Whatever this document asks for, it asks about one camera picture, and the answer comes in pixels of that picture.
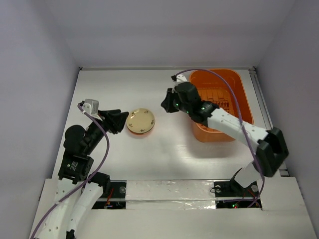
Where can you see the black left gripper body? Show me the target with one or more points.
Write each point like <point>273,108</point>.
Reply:
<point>106,123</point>

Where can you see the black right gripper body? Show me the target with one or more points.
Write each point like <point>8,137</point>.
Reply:
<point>171,100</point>

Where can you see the orange plastic plate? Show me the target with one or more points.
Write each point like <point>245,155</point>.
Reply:
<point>141,134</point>

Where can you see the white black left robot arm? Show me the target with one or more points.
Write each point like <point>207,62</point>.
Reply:
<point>79,188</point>

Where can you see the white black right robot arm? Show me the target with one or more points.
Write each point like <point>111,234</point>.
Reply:
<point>213,116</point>

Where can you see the orange plastic dish rack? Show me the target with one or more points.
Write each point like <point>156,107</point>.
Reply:
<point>223,89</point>

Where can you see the silver tape covered board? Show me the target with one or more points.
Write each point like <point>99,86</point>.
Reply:
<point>170,195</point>

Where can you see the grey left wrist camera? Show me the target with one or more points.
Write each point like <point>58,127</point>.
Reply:
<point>89,106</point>

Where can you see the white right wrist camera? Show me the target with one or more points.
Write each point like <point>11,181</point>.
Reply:
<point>178,79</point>

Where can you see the aluminium rail right side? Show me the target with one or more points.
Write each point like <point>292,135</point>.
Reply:
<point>266,112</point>

